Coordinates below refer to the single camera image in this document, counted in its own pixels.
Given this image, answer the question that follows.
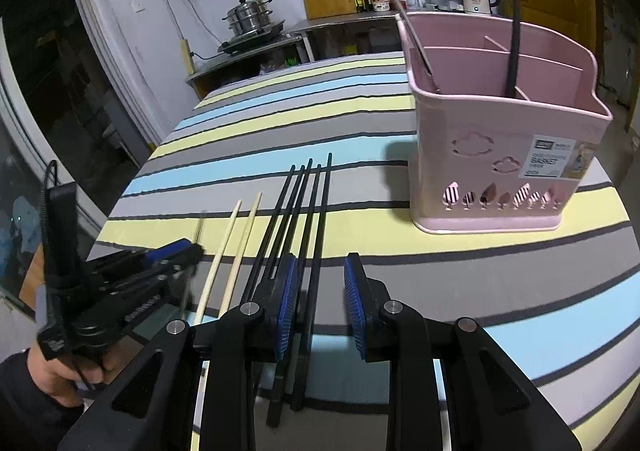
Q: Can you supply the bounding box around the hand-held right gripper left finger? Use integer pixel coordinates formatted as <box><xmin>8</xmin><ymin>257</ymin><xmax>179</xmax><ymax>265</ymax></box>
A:
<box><xmin>57</xmin><ymin>253</ymin><xmax>301</xmax><ymax>451</ymax></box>

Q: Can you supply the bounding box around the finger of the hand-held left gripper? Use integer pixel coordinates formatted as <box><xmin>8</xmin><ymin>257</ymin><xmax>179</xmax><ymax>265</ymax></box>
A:
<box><xmin>107</xmin><ymin>245</ymin><xmax>206</xmax><ymax>304</ymax></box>
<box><xmin>90</xmin><ymin>238</ymin><xmax>197</xmax><ymax>277</ymax></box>

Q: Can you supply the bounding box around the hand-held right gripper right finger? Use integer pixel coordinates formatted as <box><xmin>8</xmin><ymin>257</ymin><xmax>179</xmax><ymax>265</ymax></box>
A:
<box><xmin>343</xmin><ymin>252</ymin><xmax>583</xmax><ymax>451</ymax></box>

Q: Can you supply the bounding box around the wooden chopstick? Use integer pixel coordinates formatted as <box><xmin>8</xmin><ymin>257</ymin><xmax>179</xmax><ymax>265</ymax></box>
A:
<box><xmin>181</xmin><ymin>210</ymin><xmax>209</xmax><ymax>318</ymax></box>
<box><xmin>194</xmin><ymin>200</ymin><xmax>243</xmax><ymax>326</ymax></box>
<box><xmin>218</xmin><ymin>192</ymin><xmax>263</xmax><ymax>319</ymax></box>

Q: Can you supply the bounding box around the black chopstick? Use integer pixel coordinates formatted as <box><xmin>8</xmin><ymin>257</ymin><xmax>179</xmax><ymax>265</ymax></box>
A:
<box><xmin>244</xmin><ymin>164</ymin><xmax>297</xmax><ymax>306</ymax></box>
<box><xmin>291</xmin><ymin>164</ymin><xmax>324</xmax><ymax>413</ymax></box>
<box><xmin>305</xmin><ymin>152</ymin><xmax>334</xmax><ymax>338</ymax></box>
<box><xmin>266</xmin><ymin>158</ymin><xmax>314</xmax><ymax>428</ymax></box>
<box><xmin>252</xmin><ymin>164</ymin><xmax>306</xmax><ymax>293</ymax></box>

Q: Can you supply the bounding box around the person's left forearm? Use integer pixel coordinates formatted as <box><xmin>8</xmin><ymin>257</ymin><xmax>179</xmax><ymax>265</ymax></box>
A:
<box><xmin>0</xmin><ymin>350</ymin><xmax>98</xmax><ymax>451</ymax></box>

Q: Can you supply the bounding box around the person's left hand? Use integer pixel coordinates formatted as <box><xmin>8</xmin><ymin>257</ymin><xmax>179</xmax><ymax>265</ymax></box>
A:
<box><xmin>27</xmin><ymin>350</ymin><xmax>107</xmax><ymax>399</ymax></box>

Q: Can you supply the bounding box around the striped tablecloth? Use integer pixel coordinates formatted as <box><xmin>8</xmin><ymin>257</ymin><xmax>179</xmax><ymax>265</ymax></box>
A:
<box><xmin>87</xmin><ymin>51</ymin><xmax>640</xmax><ymax>451</ymax></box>

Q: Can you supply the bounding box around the low steel counter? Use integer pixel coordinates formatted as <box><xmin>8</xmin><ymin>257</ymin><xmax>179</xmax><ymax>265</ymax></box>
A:
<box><xmin>186</xmin><ymin>32</ymin><xmax>310</xmax><ymax>100</ymax></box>

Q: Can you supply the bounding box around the yellow power strip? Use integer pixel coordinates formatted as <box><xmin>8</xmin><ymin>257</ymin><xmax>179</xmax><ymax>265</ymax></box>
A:
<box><xmin>179</xmin><ymin>38</ymin><xmax>194</xmax><ymax>78</ymax></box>

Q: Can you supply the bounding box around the steel steamer pot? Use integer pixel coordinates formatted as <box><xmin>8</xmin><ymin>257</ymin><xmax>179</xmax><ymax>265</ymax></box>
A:
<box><xmin>222</xmin><ymin>0</ymin><xmax>275</xmax><ymax>36</ymax></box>

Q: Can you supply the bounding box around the steel kitchen counter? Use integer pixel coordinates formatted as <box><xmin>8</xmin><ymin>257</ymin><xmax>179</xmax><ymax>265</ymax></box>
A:
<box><xmin>289</xmin><ymin>8</ymin><xmax>417</xmax><ymax>63</ymax></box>

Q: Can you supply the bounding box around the metal utensil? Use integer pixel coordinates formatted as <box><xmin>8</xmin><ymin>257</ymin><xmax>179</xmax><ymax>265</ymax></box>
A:
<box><xmin>375</xmin><ymin>0</ymin><xmax>437</xmax><ymax>82</ymax></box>

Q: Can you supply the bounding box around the black utensil handle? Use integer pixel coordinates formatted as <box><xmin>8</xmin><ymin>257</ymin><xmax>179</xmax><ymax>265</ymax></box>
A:
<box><xmin>504</xmin><ymin>0</ymin><xmax>522</xmax><ymax>98</ymax></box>

